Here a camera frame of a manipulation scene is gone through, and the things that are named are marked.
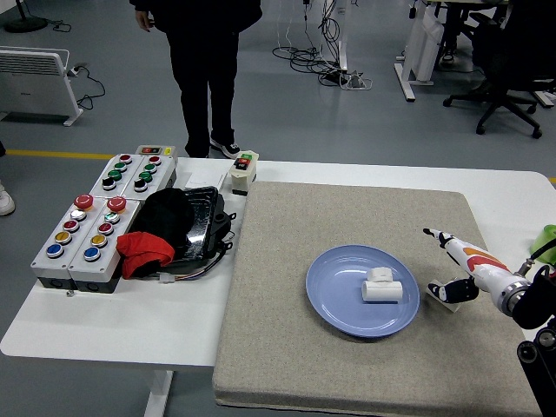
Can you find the small white pipe tee metal-threaded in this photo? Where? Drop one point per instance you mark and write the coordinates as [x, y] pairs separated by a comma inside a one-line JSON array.
[[454, 307]]

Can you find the white table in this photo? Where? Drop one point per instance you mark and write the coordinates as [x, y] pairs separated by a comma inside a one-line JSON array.
[[130, 321]]

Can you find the white desk with side panel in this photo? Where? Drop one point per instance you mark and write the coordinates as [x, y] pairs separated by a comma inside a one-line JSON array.
[[423, 48]]

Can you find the black cloth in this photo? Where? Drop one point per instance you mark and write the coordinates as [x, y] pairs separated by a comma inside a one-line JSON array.
[[167, 215]]

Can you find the five-button control box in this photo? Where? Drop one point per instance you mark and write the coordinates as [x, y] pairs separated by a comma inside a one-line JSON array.
[[48, 265], [104, 265]]

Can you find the white panel heater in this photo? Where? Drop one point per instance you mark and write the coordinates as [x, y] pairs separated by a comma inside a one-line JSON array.
[[30, 87]]

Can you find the red cloth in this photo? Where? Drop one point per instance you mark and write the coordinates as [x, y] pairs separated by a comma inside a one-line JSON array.
[[143, 249]]

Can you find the large white pipe tee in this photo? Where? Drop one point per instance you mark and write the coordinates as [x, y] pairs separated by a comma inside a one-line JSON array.
[[382, 291]]

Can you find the white desk leg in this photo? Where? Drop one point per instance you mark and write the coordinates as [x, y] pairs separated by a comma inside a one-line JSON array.
[[344, 39]]

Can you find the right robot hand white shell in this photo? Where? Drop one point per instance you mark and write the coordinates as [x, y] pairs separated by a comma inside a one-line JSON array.
[[478, 262]]

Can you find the four-button control box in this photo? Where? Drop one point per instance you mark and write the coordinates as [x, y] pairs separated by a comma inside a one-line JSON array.
[[147, 176], [114, 175]]

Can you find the grey-brown mat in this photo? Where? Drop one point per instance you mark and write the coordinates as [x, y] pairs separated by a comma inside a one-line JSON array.
[[278, 339]]

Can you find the person's right hand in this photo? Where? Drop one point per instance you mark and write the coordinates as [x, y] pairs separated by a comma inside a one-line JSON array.
[[144, 21]]

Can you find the white start-stop switch box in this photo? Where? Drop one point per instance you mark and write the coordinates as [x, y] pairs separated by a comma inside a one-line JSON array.
[[242, 176]]

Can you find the white paper card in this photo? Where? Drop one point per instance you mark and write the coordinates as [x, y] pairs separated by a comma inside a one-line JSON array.
[[204, 180]]

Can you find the green cup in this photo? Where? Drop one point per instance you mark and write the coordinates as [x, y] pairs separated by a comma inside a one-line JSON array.
[[543, 236]]

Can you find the black office chair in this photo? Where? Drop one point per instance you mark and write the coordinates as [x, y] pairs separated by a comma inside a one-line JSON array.
[[508, 56]]

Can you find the grey rocker switch box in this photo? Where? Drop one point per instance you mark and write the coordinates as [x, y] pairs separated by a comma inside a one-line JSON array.
[[155, 150]]

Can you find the black stand base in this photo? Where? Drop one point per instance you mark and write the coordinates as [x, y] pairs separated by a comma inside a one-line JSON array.
[[26, 22]]

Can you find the blue round plate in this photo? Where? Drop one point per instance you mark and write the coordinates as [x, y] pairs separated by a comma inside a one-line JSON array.
[[339, 304]]

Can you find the black plastic tray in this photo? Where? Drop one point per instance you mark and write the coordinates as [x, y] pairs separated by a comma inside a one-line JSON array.
[[202, 217]]

